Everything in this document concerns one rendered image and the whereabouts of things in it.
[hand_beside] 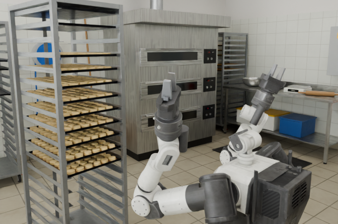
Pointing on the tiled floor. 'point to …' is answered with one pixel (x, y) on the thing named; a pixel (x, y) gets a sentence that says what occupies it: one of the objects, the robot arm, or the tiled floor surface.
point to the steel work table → (317, 137)
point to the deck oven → (144, 17)
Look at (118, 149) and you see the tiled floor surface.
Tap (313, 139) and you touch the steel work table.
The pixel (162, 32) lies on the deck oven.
